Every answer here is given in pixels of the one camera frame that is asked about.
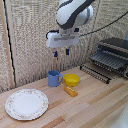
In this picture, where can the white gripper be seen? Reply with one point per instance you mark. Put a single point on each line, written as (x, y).
(62, 39)

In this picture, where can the cobalt blue cup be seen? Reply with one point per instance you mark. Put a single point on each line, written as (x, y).
(53, 78)

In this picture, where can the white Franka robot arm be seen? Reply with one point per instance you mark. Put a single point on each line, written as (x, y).
(71, 12)

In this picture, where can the yellow bowl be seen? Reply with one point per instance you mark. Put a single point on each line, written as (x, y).
(72, 80)

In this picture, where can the yellow rectangular block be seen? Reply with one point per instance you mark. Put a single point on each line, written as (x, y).
(70, 91)

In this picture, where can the black toaster oven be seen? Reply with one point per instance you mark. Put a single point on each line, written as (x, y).
(112, 53)

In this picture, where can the white floral-rimmed plate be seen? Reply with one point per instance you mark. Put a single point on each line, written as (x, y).
(27, 104)

